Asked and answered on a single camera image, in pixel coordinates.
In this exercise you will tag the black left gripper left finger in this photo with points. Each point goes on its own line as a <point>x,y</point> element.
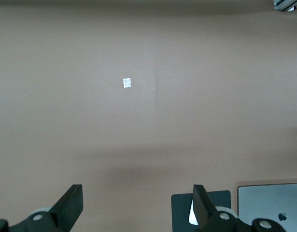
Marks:
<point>66,207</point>

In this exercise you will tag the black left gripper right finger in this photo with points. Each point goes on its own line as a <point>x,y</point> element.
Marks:
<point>206,212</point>

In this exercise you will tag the white computer mouse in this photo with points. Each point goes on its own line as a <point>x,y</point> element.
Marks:
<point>191,215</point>

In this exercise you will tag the black mouse pad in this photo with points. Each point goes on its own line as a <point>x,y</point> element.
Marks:
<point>180,212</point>

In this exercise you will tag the silver Apple laptop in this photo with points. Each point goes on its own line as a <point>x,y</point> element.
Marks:
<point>264,205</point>

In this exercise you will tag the small square sticker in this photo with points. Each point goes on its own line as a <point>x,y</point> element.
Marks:
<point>127,82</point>

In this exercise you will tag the aluminium profile post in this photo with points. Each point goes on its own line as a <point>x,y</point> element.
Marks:
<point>283,4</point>

